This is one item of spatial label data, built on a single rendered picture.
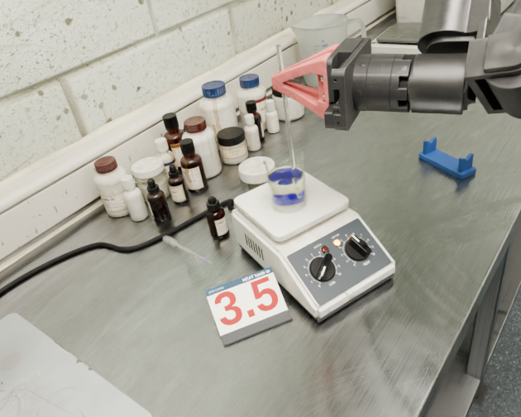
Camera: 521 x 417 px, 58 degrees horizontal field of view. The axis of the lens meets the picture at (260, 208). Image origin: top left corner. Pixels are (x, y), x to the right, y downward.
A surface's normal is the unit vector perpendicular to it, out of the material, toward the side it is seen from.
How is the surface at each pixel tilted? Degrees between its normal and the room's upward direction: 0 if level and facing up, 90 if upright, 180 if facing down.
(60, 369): 0
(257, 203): 0
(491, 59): 45
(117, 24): 90
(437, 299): 0
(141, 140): 90
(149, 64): 90
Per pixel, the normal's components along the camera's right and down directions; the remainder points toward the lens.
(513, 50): -0.62, -0.25
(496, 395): -0.14, -0.81
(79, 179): 0.79, 0.26
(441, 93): -0.43, 0.46
